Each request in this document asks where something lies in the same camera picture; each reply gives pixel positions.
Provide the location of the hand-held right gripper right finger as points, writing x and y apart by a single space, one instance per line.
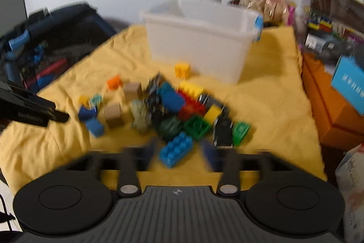
209 154

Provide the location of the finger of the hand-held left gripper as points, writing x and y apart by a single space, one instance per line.
25 96
59 116

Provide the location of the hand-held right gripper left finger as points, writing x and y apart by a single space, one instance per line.
150 153

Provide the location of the pile of toy building blocks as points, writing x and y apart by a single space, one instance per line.
176 150

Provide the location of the black toy car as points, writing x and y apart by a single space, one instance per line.
223 129
153 97

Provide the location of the white plastic storage bin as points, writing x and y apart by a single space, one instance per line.
199 43

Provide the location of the tan wooden cube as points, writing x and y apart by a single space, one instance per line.
113 115
132 91

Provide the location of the dark blue suitcase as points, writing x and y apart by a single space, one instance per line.
71 29

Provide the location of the grey flat panel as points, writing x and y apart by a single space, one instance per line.
11 1

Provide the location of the orange box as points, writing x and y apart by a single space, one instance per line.
321 106

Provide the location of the white plastic bag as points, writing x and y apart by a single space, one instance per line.
352 191

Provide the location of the light blue box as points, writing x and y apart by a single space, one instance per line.
349 83

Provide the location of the pink plastic bag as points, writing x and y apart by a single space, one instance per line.
291 15

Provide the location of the clear snack bag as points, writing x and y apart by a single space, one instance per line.
264 1

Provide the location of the clear plastic box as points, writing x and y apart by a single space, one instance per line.
330 18

